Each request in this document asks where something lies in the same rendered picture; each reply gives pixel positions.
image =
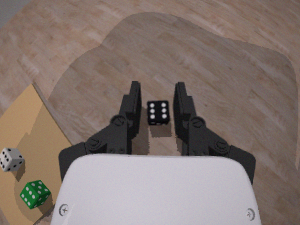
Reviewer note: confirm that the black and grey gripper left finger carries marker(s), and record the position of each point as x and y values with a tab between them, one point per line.
116	137

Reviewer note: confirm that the white die with black pips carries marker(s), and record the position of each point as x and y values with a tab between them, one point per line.
11	159

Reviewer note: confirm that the tan flat mat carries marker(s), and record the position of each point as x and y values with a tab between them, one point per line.
29	126

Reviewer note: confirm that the green die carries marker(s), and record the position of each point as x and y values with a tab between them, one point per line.
35	194

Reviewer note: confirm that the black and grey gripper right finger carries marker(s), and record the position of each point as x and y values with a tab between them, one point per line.
198	140

